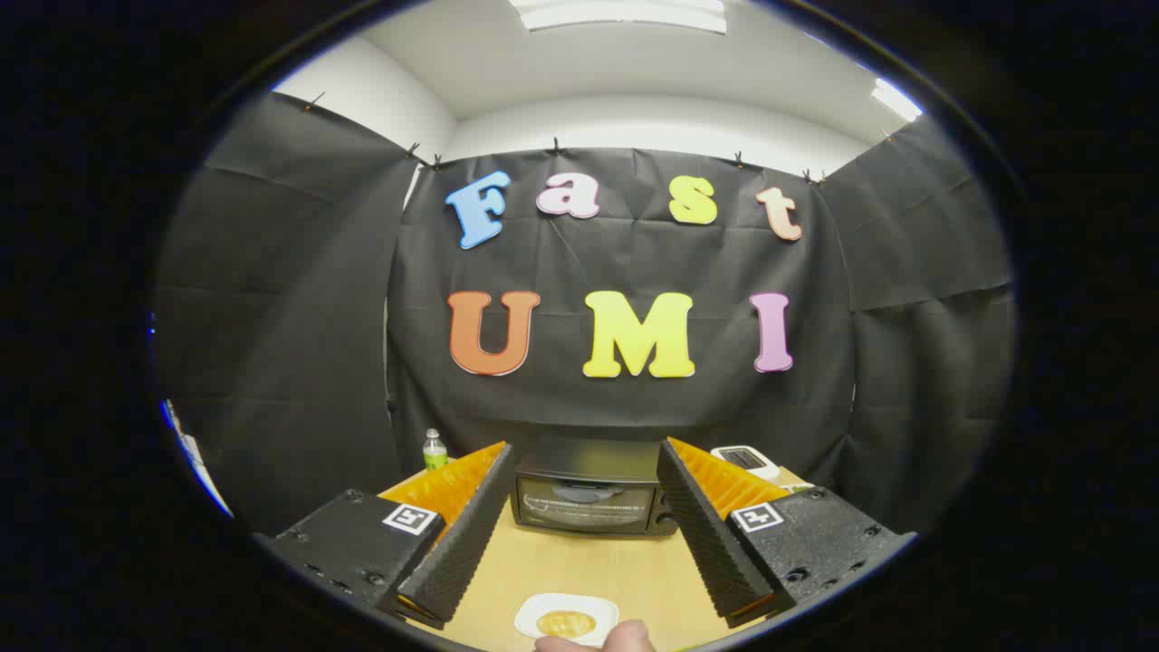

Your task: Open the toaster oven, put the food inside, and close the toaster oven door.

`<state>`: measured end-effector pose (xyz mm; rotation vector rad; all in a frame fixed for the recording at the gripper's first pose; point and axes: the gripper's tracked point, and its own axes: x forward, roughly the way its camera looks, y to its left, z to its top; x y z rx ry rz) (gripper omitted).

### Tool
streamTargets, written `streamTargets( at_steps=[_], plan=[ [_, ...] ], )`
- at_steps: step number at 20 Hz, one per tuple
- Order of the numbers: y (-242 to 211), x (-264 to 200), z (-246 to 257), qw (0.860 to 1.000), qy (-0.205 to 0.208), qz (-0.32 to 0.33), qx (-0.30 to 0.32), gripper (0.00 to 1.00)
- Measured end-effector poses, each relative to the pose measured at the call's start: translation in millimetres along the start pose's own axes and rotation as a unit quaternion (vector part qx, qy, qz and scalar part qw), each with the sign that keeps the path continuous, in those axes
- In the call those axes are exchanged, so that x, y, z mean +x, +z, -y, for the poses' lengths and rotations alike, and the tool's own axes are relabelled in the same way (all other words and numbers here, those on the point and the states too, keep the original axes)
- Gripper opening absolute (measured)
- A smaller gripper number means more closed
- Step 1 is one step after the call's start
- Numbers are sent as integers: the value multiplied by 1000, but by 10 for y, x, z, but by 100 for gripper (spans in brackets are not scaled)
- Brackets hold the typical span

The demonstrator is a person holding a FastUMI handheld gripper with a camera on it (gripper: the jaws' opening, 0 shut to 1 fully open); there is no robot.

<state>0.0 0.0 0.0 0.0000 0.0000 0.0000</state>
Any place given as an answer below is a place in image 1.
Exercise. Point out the black toaster oven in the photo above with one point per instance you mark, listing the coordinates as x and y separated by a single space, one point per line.
579 503

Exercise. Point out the ceiling light panel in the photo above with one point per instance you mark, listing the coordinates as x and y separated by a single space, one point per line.
625 14
896 100

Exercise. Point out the white toaster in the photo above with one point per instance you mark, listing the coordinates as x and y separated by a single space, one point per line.
761 469

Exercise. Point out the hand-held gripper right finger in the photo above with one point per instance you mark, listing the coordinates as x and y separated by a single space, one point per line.
702 534

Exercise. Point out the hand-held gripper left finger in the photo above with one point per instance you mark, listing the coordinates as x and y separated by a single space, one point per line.
471 534

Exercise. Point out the golden bread roll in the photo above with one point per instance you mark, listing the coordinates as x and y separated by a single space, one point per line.
566 623

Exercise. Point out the white plate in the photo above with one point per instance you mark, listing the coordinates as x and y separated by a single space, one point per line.
543 604

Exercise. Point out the green label water bottle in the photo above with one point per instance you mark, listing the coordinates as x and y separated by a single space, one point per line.
435 453

